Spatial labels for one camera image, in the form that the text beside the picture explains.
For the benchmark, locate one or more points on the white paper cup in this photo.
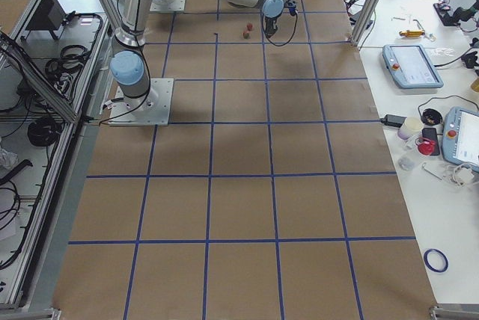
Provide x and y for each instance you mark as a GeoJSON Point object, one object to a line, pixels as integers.
{"type": "Point", "coordinates": [411, 126]}

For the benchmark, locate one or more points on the far teach pendant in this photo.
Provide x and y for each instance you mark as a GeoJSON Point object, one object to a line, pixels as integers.
{"type": "Point", "coordinates": [410, 67]}

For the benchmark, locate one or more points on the black power adapter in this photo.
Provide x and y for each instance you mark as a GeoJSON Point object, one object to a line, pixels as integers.
{"type": "Point", "coordinates": [392, 120]}

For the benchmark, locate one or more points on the black smartphone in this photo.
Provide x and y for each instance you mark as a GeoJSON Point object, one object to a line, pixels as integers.
{"type": "Point", "coordinates": [431, 133]}

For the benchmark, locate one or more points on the teach pendant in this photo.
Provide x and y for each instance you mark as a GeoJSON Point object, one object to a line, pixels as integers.
{"type": "Point", "coordinates": [410, 67]}
{"type": "Point", "coordinates": [460, 137]}

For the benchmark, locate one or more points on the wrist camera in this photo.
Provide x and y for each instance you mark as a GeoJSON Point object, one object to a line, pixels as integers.
{"type": "Point", "coordinates": [291, 5]}

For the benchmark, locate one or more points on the blue tape roll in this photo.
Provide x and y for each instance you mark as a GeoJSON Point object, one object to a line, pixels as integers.
{"type": "Point", "coordinates": [435, 260]}

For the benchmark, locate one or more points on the near teach pendant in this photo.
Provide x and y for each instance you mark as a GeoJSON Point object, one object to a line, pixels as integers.
{"type": "Point", "coordinates": [460, 137]}

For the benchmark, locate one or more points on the red round lid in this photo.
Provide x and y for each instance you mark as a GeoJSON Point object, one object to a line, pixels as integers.
{"type": "Point", "coordinates": [426, 146]}

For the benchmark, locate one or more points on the yellow handled tool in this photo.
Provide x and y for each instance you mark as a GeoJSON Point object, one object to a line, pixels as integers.
{"type": "Point", "coordinates": [412, 33]}

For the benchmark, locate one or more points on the aluminium frame post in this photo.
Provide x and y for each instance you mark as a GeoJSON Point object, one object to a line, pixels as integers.
{"type": "Point", "coordinates": [368, 2]}

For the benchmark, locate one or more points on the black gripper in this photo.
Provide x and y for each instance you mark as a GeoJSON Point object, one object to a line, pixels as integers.
{"type": "Point", "coordinates": [270, 22]}

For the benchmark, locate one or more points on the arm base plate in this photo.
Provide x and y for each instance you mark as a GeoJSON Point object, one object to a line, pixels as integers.
{"type": "Point", "coordinates": [167, 6]}
{"type": "Point", "coordinates": [155, 110]}

